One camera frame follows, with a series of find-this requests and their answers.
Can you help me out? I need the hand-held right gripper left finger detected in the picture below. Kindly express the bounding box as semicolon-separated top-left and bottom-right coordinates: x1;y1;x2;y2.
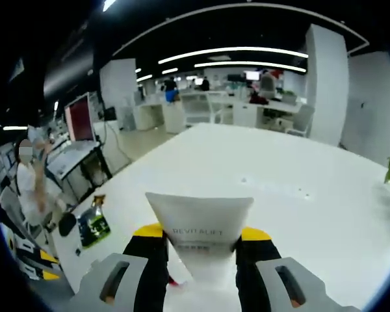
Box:
68;223;170;312

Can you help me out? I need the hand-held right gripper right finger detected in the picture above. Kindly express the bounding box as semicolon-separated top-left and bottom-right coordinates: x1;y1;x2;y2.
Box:
234;226;361;312

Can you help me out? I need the green black sachet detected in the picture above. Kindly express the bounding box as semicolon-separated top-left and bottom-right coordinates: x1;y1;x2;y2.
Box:
84;207;112;250

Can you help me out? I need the white skincare tube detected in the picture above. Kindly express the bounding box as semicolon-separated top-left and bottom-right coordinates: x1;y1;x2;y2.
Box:
145;191;255;289

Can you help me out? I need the black rounded object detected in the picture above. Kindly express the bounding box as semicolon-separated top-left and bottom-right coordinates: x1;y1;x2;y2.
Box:
58;213;77;237

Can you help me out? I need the pink screen monitor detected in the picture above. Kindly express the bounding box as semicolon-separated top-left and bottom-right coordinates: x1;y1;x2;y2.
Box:
64;92;97;142

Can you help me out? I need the grey office chair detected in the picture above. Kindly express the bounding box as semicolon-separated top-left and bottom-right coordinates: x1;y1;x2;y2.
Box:
285;104;316;137

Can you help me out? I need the long ceiling light strip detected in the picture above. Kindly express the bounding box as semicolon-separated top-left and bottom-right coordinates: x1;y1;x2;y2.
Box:
194;61;307;73
158;47;309;65

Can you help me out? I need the white desk with black frame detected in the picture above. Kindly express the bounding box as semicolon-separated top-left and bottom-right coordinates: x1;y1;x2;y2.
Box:
45;139;113;202

